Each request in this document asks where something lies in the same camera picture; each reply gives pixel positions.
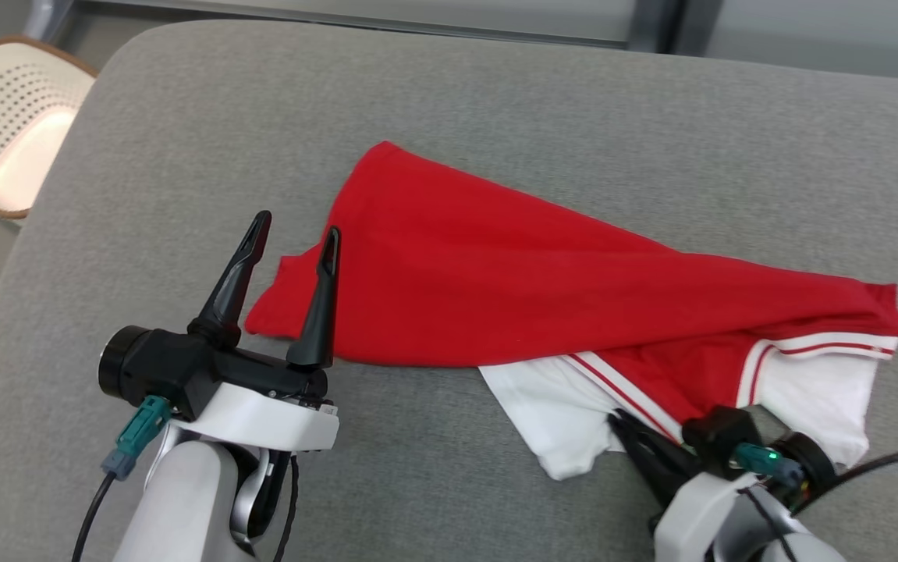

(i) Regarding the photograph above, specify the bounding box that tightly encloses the grey floor rail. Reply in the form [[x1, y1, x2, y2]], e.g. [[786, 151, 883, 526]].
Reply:
[[74, 0, 637, 49]]

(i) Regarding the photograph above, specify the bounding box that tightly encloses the thin black cable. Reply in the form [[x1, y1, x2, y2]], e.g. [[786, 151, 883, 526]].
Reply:
[[744, 488, 799, 562], [272, 454, 300, 562]]

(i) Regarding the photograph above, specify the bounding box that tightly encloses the black cable with teal plug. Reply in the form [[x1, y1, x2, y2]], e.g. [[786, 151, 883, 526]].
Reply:
[[733, 443, 898, 516], [70, 394, 174, 562]]

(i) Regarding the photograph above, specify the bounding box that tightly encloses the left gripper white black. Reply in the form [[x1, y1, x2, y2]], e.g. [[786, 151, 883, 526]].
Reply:
[[172, 210, 341, 453]]

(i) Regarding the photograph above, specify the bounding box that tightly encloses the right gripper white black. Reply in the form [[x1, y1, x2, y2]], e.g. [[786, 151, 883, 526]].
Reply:
[[611, 411, 761, 562]]

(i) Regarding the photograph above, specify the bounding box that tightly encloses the beige perforated laundry basket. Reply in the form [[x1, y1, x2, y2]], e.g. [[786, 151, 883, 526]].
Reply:
[[0, 34, 98, 222]]

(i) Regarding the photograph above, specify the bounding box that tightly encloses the grey partition post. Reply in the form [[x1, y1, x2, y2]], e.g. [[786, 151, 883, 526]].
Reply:
[[626, 0, 713, 55]]

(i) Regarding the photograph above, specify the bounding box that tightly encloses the red jersey shirt white trim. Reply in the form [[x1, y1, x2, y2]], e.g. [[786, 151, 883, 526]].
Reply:
[[244, 140, 898, 481]]

